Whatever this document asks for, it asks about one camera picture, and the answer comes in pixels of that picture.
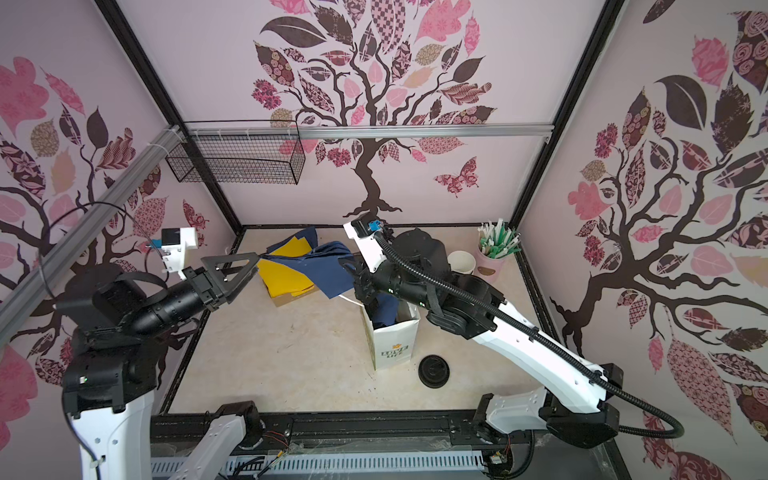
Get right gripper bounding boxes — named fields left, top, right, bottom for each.
left=340, top=244, right=436, bottom=313

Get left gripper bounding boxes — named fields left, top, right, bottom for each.
left=127, top=252, right=261, bottom=337

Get dark blue napkin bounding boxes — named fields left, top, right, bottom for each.
left=260, top=241, right=401, bottom=330

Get white illustrated paper bag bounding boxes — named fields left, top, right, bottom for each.
left=341, top=294, right=421, bottom=371

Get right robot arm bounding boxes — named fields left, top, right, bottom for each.
left=341, top=220, right=684, bottom=449

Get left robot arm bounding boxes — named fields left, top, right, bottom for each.
left=56, top=252, right=260, bottom=479

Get yellow napkins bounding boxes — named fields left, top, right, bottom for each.
left=258, top=256, right=314, bottom=297

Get dark blue napkins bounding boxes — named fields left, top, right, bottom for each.
left=266, top=226, right=318, bottom=258

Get stack of paper cups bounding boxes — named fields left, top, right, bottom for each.
left=447, top=250, right=476, bottom=274

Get stack of black lids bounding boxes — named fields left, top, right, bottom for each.
left=417, top=355, right=450, bottom=389

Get pink straw holder cup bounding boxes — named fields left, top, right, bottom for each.
left=474, top=250, right=506, bottom=283

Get bundle of wrapped straws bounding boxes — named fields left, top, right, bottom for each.
left=478, top=219, right=521, bottom=260

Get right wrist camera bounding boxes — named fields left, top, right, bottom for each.
left=343, top=217, right=386, bottom=273

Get black wire basket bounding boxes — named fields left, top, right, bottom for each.
left=165, top=120, right=306, bottom=185

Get aluminium rail back wall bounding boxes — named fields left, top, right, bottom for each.
left=187, top=122, right=554, bottom=140

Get aluminium rail wall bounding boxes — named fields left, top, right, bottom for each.
left=1, top=126, right=181, bottom=345
left=187, top=122, right=554, bottom=140

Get aluminium rail left wall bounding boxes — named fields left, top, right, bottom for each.
left=1, top=126, right=181, bottom=345

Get white slotted cable duct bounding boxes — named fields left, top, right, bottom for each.
left=149, top=452, right=486, bottom=479

